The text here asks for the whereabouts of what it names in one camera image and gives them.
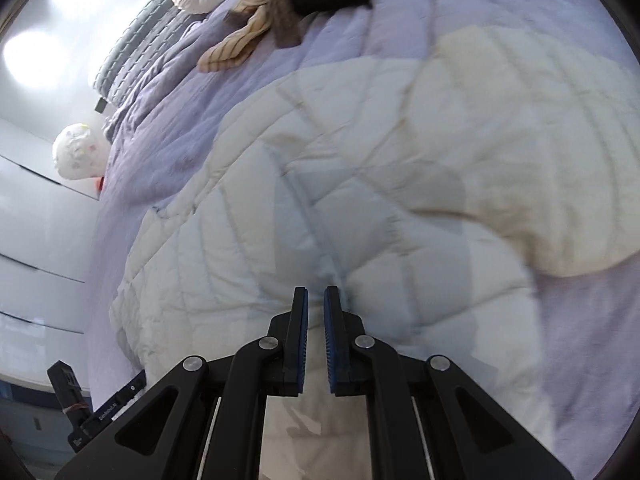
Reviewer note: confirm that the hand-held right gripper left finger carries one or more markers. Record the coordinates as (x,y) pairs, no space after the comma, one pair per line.
(300,340)

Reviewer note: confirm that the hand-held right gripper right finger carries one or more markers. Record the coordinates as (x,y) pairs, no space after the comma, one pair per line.
(331,340)

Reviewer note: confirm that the white puffer jacket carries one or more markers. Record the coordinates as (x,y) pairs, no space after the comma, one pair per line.
(400,170)

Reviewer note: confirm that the white wardrobe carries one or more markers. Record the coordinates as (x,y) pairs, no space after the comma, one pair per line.
(40,240)

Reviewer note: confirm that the white printed balloon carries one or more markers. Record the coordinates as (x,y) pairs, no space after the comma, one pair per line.
(77,152)

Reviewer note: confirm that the crumpled purple blanket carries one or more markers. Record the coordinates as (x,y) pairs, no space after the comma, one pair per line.
(160,85)

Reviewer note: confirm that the purple bed cover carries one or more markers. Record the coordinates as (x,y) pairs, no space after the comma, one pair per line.
(360,35)

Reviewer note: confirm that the beige striped cloth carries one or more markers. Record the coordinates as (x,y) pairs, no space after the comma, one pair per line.
(235,40)

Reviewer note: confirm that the brown cloth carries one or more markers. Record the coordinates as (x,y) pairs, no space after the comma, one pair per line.
(287,15)

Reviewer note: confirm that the grey quilted headboard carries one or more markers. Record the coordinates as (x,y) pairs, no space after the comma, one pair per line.
(135,55)

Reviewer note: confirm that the dark wall socket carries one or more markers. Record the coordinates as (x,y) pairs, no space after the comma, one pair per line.
(100,105)

